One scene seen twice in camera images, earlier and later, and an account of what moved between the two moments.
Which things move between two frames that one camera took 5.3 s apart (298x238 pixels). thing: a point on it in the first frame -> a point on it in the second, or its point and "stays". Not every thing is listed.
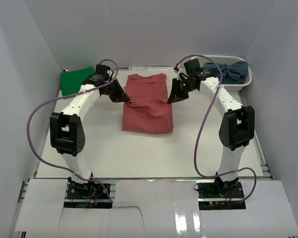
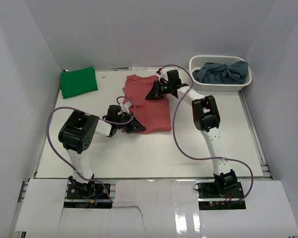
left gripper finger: [116, 93] -> [135, 126]
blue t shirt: [236, 73] stays
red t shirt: [148, 110] stays
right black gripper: [176, 94] -> [155, 93]
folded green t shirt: [71, 81] stays
